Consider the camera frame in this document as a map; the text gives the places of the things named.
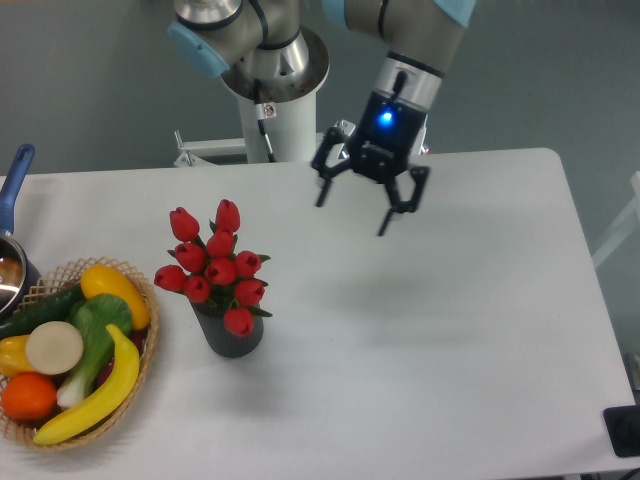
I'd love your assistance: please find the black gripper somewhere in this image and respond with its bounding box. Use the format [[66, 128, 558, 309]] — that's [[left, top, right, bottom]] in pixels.
[[310, 89, 431, 238]]

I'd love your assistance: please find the red tulip bouquet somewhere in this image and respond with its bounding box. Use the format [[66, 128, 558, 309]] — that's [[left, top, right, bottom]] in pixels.
[[154, 199, 269, 335]]

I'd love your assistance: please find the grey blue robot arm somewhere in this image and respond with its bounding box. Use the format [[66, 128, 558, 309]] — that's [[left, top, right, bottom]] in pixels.
[[168, 1, 475, 216]]

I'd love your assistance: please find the dark grey ribbed vase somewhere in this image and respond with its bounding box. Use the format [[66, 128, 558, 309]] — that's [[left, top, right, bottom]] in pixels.
[[191, 303, 264, 358]]

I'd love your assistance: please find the middle table clamp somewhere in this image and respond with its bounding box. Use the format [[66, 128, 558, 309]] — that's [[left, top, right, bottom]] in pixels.
[[314, 119, 356, 161]]

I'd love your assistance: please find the table clamp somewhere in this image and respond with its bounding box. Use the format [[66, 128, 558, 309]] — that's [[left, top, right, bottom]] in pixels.
[[416, 125, 430, 155], [314, 119, 356, 161], [173, 130, 247, 168]]

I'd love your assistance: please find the right table clamp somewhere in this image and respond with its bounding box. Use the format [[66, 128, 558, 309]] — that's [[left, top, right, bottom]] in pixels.
[[416, 125, 430, 155]]

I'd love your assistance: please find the left table clamp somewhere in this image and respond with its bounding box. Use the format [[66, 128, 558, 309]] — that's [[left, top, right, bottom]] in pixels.
[[173, 130, 247, 168]]

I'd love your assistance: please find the yellow lemon squash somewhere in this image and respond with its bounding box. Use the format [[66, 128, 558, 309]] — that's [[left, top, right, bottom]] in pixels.
[[80, 264, 150, 331]]

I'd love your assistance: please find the green bok choy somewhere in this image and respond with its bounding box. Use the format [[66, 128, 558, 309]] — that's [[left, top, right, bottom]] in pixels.
[[57, 294, 132, 410]]

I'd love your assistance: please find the woven wicker basket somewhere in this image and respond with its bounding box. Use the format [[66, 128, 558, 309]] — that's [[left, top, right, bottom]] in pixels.
[[1, 257, 159, 452]]

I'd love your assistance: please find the yellow banana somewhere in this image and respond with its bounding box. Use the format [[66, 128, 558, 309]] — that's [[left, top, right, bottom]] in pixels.
[[33, 324, 140, 446]]

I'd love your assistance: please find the green cucumber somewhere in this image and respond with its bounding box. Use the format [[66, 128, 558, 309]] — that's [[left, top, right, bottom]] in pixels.
[[1, 283, 84, 340]]

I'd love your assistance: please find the black device at edge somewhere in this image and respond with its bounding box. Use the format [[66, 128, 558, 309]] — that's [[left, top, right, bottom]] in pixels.
[[603, 405, 640, 458]]

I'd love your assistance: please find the beige round slice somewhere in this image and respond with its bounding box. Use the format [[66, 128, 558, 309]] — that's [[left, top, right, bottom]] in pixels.
[[25, 321, 84, 375]]

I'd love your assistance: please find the yellow bell pepper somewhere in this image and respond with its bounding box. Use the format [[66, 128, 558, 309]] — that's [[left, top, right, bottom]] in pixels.
[[0, 335, 35, 378]]

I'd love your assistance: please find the orange fruit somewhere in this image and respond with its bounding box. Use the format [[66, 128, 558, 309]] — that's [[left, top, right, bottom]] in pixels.
[[1, 373, 57, 421]]

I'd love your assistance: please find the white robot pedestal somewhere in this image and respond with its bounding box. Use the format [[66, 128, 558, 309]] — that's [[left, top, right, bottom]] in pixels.
[[222, 26, 330, 163]]

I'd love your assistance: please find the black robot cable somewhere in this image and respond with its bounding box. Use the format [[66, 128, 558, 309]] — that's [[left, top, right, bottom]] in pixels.
[[252, 78, 278, 164]]

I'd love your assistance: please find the white frame at right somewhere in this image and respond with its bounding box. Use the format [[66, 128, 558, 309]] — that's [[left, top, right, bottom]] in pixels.
[[591, 171, 639, 269]]

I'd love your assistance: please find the blue handled saucepan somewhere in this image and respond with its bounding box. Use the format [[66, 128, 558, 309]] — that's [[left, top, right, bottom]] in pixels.
[[1, 144, 40, 321]]

